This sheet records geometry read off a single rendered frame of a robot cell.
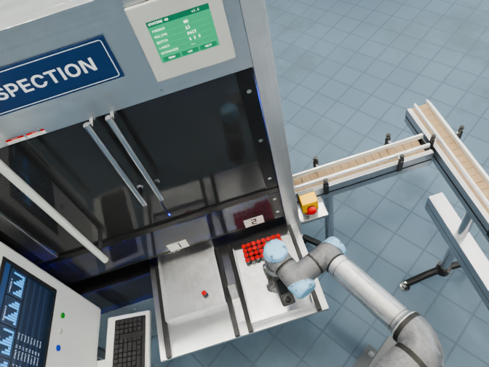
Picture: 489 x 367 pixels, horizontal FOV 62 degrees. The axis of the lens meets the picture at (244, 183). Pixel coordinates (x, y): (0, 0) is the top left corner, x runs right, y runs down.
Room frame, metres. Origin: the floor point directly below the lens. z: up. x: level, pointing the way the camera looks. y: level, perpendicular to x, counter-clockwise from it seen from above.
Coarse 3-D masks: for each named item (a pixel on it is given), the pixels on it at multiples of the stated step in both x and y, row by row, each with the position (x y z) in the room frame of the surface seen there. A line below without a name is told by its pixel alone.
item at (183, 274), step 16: (208, 240) 0.96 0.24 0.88; (160, 256) 0.96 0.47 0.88; (176, 256) 0.93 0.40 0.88; (192, 256) 0.91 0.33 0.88; (208, 256) 0.88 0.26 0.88; (160, 272) 0.87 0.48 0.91; (176, 272) 0.86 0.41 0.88; (192, 272) 0.83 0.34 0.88; (208, 272) 0.81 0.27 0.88; (176, 288) 0.78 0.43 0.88; (192, 288) 0.76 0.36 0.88; (208, 288) 0.74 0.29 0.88; (176, 304) 0.71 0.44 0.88; (192, 304) 0.69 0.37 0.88; (208, 304) 0.67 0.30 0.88; (224, 304) 0.64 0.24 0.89; (176, 320) 0.65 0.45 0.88
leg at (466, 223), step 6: (468, 216) 0.73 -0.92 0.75; (462, 222) 0.74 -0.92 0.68; (468, 222) 0.72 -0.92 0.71; (462, 228) 0.73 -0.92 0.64; (468, 228) 0.72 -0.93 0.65; (456, 234) 0.74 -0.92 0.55; (462, 234) 0.72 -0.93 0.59; (450, 252) 0.73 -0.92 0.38; (444, 258) 0.74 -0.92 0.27; (450, 258) 0.72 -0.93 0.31; (444, 264) 0.73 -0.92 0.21; (450, 264) 0.72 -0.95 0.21; (444, 270) 0.72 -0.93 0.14
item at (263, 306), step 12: (288, 240) 0.83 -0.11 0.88; (240, 252) 0.85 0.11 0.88; (288, 252) 0.78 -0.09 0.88; (240, 264) 0.80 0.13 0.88; (252, 264) 0.78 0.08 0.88; (240, 276) 0.73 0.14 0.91; (252, 276) 0.73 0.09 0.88; (264, 276) 0.71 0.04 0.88; (252, 288) 0.67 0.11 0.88; (264, 288) 0.66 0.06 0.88; (252, 300) 0.63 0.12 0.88; (264, 300) 0.61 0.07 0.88; (276, 300) 0.59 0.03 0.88; (300, 300) 0.56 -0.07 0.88; (312, 300) 0.54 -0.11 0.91; (252, 312) 0.58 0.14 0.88; (264, 312) 0.56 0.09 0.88; (276, 312) 0.55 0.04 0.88; (288, 312) 0.52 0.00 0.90; (252, 324) 0.53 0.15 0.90
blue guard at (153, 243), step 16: (224, 208) 0.90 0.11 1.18; (240, 208) 0.90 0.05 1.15; (256, 208) 0.90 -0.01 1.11; (176, 224) 0.90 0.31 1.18; (192, 224) 0.90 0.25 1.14; (208, 224) 0.90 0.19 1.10; (224, 224) 0.90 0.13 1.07; (240, 224) 0.90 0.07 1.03; (128, 240) 0.91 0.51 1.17; (144, 240) 0.91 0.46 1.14; (160, 240) 0.91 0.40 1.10; (176, 240) 0.90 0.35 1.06; (192, 240) 0.90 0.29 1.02; (80, 256) 0.91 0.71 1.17; (112, 256) 0.91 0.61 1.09; (128, 256) 0.91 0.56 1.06; (144, 256) 0.91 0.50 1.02; (48, 272) 0.91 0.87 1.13; (64, 272) 0.91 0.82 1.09; (80, 272) 0.91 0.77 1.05; (96, 272) 0.91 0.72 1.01
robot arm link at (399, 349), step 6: (396, 348) 0.19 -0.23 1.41; (402, 348) 0.19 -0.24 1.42; (408, 348) 0.18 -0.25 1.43; (384, 354) 0.19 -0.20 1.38; (390, 354) 0.18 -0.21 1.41; (396, 354) 0.18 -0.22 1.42; (402, 354) 0.17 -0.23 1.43; (408, 354) 0.17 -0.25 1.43; (414, 354) 0.16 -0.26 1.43; (378, 360) 0.18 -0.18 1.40; (384, 360) 0.17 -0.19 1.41; (390, 360) 0.17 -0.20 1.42; (396, 360) 0.16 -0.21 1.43; (402, 360) 0.16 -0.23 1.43; (408, 360) 0.16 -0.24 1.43; (414, 360) 0.15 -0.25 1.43; (420, 360) 0.15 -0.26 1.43; (372, 366) 0.17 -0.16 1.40; (378, 366) 0.17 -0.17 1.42; (384, 366) 0.16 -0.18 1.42; (390, 366) 0.16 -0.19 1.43; (396, 366) 0.15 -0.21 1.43; (402, 366) 0.15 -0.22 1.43; (408, 366) 0.14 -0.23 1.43; (414, 366) 0.14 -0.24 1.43; (420, 366) 0.14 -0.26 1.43; (426, 366) 0.13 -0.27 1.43
